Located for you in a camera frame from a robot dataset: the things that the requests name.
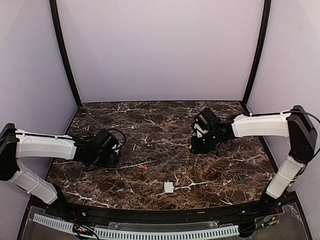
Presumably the orange battery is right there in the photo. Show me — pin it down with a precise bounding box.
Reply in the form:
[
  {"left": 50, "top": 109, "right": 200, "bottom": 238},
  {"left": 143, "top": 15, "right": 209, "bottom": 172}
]
[{"left": 139, "top": 165, "right": 149, "bottom": 171}]

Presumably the white battery cover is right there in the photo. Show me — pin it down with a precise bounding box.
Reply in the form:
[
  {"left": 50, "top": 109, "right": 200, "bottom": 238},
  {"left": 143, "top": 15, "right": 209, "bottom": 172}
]
[{"left": 163, "top": 181, "right": 174, "bottom": 194}]

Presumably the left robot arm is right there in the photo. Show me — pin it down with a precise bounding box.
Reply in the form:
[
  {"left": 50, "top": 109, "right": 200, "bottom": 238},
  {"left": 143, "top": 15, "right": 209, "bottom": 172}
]
[{"left": 0, "top": 123, "right": 124, "bottom": 205}]

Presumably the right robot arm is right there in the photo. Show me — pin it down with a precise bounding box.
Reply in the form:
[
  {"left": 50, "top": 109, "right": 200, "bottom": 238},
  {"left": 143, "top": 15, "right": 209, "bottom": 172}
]
[{"left": 189, "top": 105, "right": 319, "bottom": 215}]

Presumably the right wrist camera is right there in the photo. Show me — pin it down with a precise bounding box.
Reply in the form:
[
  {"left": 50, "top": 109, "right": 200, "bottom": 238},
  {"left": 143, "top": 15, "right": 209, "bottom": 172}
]
[{"left": 194, "top": 123, "right": 208, "bottom": 138}]

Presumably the white cable duct right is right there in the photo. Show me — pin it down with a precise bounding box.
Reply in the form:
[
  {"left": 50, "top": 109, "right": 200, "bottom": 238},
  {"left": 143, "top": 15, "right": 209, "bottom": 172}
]
[{"left": 94, "top": 224, "right": 240, "bottom": 240}]

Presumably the white cable duct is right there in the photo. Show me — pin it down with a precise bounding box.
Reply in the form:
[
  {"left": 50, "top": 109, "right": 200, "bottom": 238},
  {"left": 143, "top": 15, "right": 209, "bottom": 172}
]
[
  {"left": 32, "top": 213, "right": 73, "bottom": 234},
  {"left": 94, "top": 224, "right": 240, "bottom": 240}
]

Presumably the white cable duct left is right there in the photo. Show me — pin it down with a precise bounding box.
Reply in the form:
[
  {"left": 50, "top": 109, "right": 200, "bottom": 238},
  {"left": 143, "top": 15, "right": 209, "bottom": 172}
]
[{"left": 32, "top": 213, "right": 73, "bottom": 234}]

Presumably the black front mounting rail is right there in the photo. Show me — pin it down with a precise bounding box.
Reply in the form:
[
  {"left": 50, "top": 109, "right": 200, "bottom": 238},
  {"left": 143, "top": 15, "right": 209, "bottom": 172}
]
[{"left": 29, "top": 192, "right": 298, "bottom": 228}]

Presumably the black corner frame post right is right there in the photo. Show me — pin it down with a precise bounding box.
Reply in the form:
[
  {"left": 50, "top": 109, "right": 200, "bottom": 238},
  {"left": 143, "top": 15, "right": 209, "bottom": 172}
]
[{"left": 242, "top": 0, "right": 272, "bottom": 106}]

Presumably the black corner frame post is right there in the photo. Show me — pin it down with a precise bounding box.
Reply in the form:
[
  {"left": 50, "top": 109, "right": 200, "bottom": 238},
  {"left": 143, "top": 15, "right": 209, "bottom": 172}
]
[
  {"left": 242, "top": 0, "right": 272, "bottom": 106},
  {"left": 49, "top": 0, "right": 82, "bottom": 108}
]

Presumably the black corner frame post left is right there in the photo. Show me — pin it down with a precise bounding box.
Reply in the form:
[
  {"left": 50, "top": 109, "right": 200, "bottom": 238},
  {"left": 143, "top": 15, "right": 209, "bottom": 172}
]
[{"left": 49, "top": 0, "right": 82, "bottom": 108}]

